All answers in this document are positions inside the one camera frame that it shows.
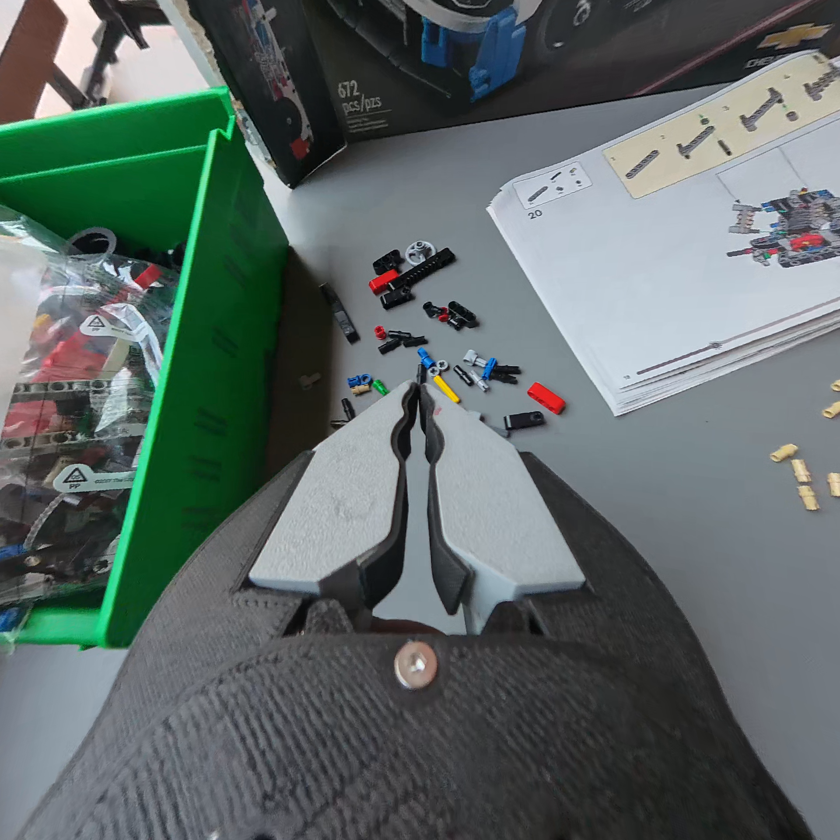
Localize grey lego axle with bush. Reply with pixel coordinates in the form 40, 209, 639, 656
466, 407, 512, 440

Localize clear bag of lego parts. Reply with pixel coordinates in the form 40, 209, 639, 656
0, 203, 182, 632

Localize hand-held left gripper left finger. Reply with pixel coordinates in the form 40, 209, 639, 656
248, 381, 422, 618

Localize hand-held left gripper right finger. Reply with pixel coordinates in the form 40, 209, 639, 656
420, 386, 586, 637

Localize black metal frame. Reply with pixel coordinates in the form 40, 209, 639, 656
51, 0, 173, 110

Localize long black lego gear rack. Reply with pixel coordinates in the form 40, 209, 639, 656
392, 247, 456, 290

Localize brown wooden furniture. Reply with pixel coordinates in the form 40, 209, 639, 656
0, 0, 68, 123

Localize scattered black lego pins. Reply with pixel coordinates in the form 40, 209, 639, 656
331, 327, 521, 428

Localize green plastic storage bin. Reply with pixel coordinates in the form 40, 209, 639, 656
0, 88, 290, 651

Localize black lego set box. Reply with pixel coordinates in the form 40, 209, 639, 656
186, 0, 840, 189

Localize cluster of tan lego pins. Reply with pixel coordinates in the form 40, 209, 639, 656
770, 377, 840, 513

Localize long dark flat lego piece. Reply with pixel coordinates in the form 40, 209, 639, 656
319, 281, 361, 345

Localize white lego instruction booklet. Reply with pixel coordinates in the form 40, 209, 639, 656
486, 55, 840, 418

